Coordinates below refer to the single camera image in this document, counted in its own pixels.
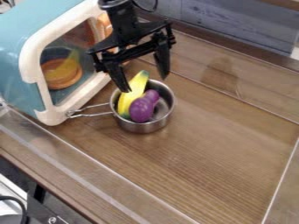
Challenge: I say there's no purple toy eggplant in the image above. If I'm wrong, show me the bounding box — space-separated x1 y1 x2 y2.
128 89 160 123

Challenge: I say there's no black cable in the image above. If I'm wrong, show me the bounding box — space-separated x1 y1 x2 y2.
0 195 28 224

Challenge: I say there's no yellow toy banana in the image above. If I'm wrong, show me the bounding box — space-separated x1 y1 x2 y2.
116 70 149 118

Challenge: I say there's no silver metal pot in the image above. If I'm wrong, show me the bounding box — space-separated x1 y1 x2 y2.
65 80 175 134

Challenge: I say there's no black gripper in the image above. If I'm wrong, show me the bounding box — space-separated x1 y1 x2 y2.
87 0 176 93

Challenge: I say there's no blue toy microwave oven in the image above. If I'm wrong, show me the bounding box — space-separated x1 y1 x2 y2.
0 0 112 126

